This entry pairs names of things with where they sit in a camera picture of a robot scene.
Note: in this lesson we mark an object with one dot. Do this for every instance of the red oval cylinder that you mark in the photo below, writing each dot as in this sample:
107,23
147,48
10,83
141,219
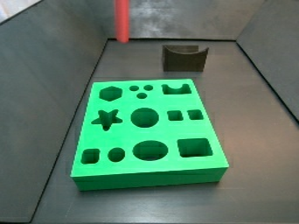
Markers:
121,20

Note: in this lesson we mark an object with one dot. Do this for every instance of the green shape sorter board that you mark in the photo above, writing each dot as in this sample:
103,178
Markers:
145,137

